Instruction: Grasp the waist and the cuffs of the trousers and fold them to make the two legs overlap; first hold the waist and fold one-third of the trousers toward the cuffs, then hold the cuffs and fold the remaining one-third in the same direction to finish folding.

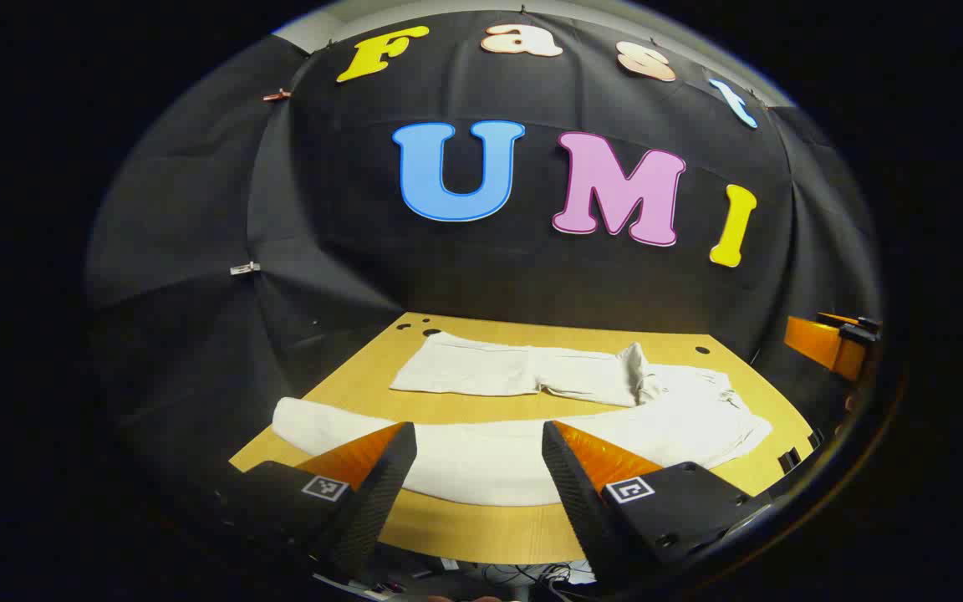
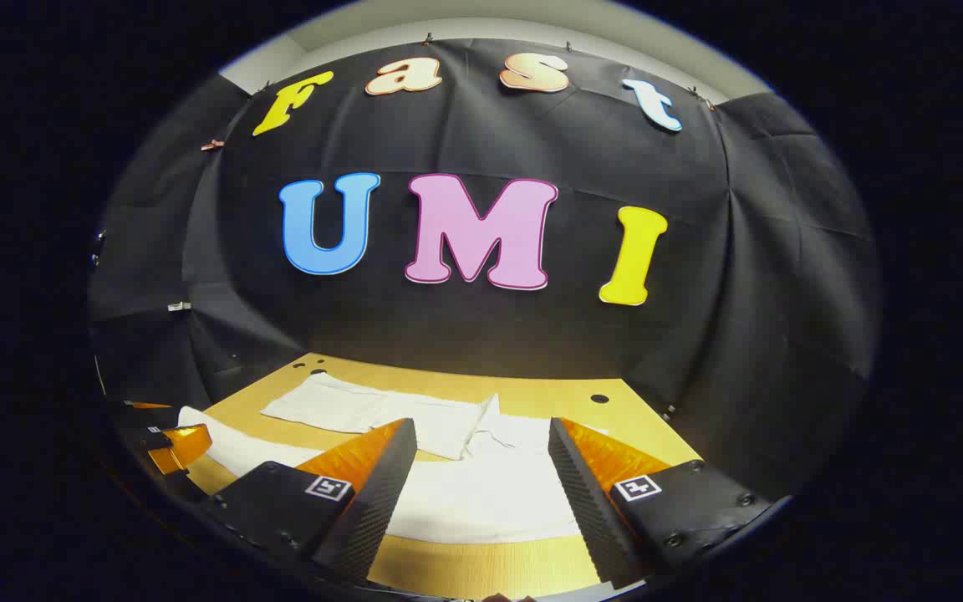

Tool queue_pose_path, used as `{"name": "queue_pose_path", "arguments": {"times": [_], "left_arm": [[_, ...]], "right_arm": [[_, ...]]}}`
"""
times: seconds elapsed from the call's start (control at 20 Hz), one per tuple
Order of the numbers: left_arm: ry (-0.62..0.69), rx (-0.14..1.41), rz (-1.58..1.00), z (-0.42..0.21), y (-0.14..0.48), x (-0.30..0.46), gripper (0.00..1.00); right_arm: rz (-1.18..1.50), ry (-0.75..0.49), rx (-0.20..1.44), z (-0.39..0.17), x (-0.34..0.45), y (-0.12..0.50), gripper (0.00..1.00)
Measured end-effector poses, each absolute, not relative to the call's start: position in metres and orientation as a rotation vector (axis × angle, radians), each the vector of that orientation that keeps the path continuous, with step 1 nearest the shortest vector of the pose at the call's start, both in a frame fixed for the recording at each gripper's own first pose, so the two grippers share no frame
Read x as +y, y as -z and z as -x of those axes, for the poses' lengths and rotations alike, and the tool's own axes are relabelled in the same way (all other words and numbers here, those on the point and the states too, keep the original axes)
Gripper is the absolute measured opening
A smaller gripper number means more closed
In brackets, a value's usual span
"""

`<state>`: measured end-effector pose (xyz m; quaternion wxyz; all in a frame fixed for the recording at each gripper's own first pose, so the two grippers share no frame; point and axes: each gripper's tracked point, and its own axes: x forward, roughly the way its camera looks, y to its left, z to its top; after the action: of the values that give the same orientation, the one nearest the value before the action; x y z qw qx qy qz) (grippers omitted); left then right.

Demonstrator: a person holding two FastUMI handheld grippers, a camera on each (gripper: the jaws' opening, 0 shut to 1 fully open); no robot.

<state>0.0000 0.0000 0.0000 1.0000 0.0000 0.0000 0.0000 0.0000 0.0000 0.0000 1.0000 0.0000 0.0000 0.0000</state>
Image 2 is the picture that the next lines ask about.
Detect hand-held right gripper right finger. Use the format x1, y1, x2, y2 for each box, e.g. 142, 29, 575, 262
548, 418, 783, 589

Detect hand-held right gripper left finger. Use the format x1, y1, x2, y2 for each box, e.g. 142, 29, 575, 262
200, 418, 418, 584

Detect white jeans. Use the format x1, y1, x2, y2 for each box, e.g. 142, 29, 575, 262
177, 372, 608, 544

